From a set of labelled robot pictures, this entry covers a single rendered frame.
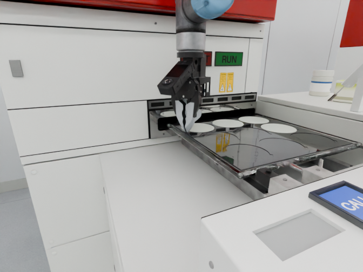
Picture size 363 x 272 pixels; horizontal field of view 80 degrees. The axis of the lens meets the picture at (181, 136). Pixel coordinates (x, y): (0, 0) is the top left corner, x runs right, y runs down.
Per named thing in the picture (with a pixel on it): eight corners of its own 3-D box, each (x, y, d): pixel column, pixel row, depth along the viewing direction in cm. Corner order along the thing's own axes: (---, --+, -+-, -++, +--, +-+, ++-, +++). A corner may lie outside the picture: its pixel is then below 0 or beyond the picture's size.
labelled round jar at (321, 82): (304, 94, 87) (309, 70, 84) (316, 93, 90) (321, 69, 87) (321, 96, 81) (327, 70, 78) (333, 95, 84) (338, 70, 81)
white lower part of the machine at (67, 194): (74, 231, 146) (50, 114, 120) (183, 201, 178) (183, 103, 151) (70, 352, 85) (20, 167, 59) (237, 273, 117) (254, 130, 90)
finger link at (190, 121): (204, 129, 63) (205, 98, 60) (193, 135, 59) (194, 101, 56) (195, 128, 65) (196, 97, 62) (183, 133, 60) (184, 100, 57)
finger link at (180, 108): (195, 128, 65) (196, 97, 62) (183, 133, 60) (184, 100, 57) (187, 126, 67) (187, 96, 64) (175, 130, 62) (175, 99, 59)
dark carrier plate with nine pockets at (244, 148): (172, 126, 69) (172, 123, 69) (254, 115, 83) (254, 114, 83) (240, 172, 40) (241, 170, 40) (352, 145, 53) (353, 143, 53)
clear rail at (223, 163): (166, 127, 70) (166, 122, 69) (169, 126, 70) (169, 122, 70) (239, 181, 38) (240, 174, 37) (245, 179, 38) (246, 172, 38)
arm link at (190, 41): (195, 31, 49) (167, 33, 54) (194, 52, 51) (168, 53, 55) (211, 34, 55) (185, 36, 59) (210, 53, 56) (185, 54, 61)
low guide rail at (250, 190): (181, 143, 75) (181, 135, 74) (186, 142, 76) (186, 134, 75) (319, 252, 32) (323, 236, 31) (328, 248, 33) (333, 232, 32)
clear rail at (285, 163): (234, 177, 39) (234, 170, 39) (356, 146, 54) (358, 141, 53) (239, 181, 38) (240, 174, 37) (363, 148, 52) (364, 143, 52)
